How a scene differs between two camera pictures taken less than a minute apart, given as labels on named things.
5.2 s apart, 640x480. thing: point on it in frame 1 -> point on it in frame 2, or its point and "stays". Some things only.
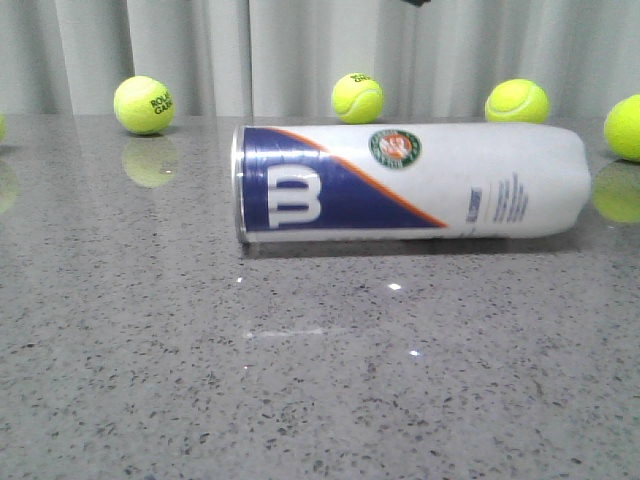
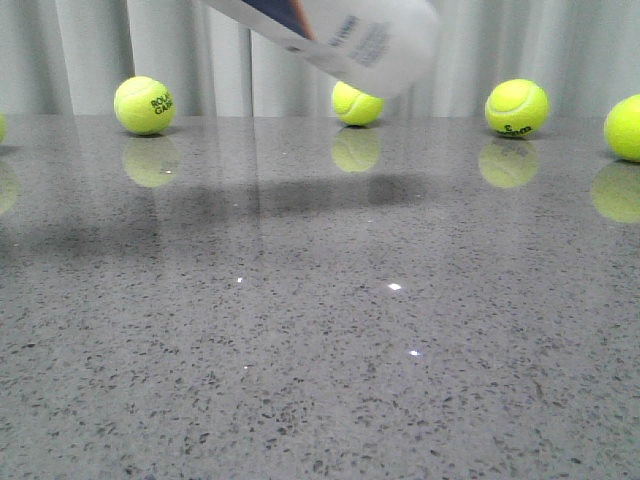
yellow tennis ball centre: x=357 y=98 stays
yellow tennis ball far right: x=622 y=129 stays
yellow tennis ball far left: x=2 y=128 stays
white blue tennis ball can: x=342 y=182 -> x=389 y=46
